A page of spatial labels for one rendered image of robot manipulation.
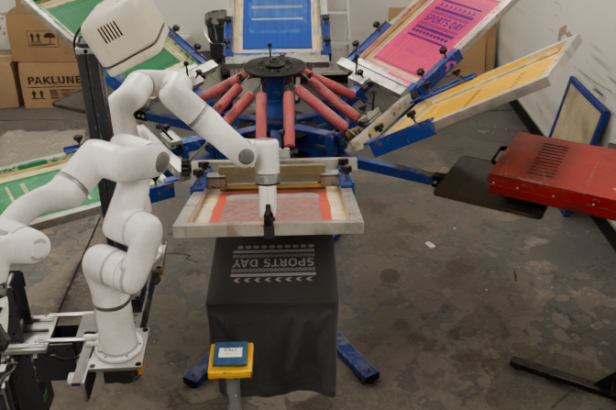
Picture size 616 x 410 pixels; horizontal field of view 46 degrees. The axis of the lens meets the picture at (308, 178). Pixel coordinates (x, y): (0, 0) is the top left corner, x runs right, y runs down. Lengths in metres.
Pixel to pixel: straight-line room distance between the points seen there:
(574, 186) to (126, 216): 1.78
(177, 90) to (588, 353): 2.57
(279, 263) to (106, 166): 1.10
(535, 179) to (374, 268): 1.58
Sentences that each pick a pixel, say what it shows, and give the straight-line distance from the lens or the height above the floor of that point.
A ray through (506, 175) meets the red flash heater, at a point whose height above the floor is 1.10.
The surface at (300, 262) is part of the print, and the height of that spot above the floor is 0.95.
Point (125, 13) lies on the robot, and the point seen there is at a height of 2.01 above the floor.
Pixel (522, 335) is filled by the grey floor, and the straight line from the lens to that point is 3.96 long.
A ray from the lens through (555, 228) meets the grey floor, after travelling 4.89.
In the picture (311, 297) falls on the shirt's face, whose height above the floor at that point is 0.95.
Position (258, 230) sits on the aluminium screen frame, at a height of 1.27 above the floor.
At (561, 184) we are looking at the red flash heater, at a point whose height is 1.10.
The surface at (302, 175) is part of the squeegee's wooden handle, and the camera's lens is 2.82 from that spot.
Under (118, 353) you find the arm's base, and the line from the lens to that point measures 2.04.
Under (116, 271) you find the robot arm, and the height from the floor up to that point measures 1.43.
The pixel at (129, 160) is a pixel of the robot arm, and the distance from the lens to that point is 1.73.
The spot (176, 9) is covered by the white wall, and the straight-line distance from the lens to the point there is 6.91.
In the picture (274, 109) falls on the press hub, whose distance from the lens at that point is 3.53.
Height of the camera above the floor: 2.45
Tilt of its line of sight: 28 degrees down
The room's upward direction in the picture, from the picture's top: 1 degrees counter-clockwise
